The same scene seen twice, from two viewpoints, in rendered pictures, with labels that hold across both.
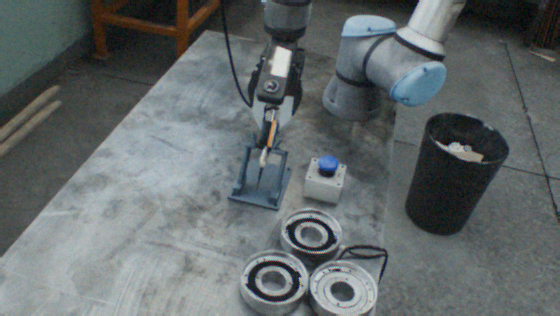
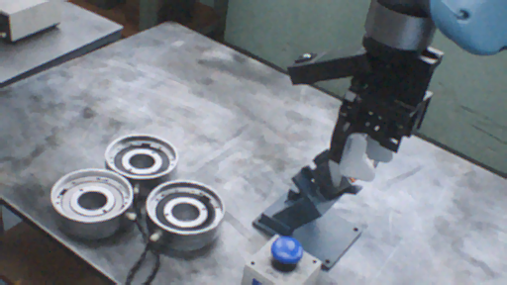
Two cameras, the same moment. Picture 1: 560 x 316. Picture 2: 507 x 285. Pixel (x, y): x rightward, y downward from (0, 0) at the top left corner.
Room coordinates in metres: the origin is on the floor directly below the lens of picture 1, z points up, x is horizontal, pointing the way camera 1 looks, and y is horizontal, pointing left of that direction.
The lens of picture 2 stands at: (0.89, -0.60, 1.40)
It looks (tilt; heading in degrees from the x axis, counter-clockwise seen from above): 36 degrees down; 112
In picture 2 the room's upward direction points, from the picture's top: 10 degrees clockwise
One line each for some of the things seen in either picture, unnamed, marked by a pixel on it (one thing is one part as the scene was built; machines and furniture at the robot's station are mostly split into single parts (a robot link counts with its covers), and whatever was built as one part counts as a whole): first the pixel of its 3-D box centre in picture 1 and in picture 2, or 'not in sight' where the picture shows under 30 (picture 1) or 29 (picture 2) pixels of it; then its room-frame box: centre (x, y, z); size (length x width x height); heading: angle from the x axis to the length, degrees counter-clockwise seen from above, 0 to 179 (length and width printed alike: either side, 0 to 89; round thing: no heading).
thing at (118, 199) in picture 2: (341, 294); (92, 205); (0.48, -0.12, 0.82); 0.08 x 0.08 x 0.02
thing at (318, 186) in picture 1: (325, 178); (284, 276); (0.76, -0.08, 0.82); 0.08 x 0.07 x 0.05; 172
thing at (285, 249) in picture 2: (326, 170); (284, 259); (0.75, -0.08, 0.85); 0.04 x 0.04 x 0.05
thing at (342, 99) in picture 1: (355, 87); not in sight; (1.09, -0.14, 0.85); 0.15 x 0.15 x 0.10
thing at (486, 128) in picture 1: (450, 177); not in sight; (1.63, -0.69, 0.21); 0.34 x 0.34 x 0.43
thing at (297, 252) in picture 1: (310, 237); (184, 216); (0.60, -0.06, 0.82); 0.10 x 0.10 x 0.04
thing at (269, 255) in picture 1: (273, 283); (142, 165); (0.49, -0.01, 0.82); 0.10 x 0.10 x 0.04
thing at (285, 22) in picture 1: (285, 11); (402, 21); (0.78, 0.04, 1.14); 0.08 x 0.08 x 0.05
